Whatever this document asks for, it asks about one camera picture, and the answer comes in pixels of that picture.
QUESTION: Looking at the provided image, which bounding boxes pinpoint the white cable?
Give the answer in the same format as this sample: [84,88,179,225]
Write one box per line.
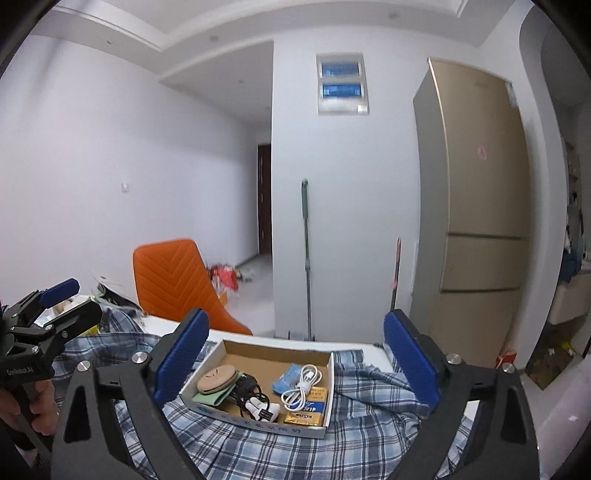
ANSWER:
[281,364,322,411]

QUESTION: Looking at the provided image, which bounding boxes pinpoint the pink broom handle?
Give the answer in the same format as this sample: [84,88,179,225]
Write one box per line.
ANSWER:
[389,237,402,312]

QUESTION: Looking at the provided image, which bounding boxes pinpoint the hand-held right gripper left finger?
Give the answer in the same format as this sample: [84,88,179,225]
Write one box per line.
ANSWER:
[51,308,211,480]

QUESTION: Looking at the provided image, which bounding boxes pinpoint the dark brown door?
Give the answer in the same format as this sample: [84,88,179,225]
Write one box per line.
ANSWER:
[257,144,273,254]

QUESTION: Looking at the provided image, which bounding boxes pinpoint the wall electrical panel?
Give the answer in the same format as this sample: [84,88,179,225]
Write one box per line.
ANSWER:
[316,53,371,116]

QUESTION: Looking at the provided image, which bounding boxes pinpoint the blue plaid cloth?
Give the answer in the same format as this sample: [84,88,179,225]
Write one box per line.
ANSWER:
[51,307,481,480]

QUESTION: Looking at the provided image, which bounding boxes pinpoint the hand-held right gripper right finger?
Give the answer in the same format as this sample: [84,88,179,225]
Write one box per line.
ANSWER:
[383,309,541,480]

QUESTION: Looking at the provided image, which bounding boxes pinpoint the person's left hand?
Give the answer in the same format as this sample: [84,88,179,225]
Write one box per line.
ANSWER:
[0,381,61,437]

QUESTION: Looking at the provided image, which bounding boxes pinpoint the beige round pad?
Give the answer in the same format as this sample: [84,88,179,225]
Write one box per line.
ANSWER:
[197,364,237,394]

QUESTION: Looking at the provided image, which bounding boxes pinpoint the beige low cabinet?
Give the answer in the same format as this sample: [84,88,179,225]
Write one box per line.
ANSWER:
[547,281,591,324]

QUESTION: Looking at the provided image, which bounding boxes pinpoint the blue face mask packet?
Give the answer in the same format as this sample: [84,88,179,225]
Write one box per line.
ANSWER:
[270,362,305,395]

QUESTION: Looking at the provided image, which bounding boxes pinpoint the green snap pouch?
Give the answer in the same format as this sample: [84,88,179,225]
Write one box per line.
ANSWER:
[193,383,232,406]

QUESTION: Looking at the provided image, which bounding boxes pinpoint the yellow tissue packet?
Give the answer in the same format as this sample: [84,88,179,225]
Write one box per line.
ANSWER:
[283,387,329,428]

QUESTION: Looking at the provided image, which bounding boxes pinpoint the cardboard box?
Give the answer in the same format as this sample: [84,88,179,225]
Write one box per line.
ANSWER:
[179,339,335,439]

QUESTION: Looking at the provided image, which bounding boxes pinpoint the floor clutter pile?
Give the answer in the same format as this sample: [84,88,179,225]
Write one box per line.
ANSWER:
[208,263,254,292]

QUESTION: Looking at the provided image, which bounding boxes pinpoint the brown patterned mat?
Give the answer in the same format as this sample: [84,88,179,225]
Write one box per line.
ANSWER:
[526,332,591,391]

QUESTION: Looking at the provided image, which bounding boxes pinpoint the gold refrigerator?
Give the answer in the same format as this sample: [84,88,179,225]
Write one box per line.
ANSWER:
[412,58,532,367]

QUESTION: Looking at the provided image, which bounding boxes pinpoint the green mop handle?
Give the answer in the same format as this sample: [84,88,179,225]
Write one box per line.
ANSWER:
[286,179,317,342]

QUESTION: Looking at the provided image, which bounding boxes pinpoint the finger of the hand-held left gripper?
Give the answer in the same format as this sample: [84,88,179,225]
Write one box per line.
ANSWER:
[4,278,80,328]
[9,300,103,366]

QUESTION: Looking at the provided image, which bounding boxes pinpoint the hanging dark clothes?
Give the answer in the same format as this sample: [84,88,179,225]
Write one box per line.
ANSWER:
[558,138,586,282]

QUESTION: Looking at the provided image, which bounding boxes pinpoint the orange chair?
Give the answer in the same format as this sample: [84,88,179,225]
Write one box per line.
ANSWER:
[133,239,253,336]

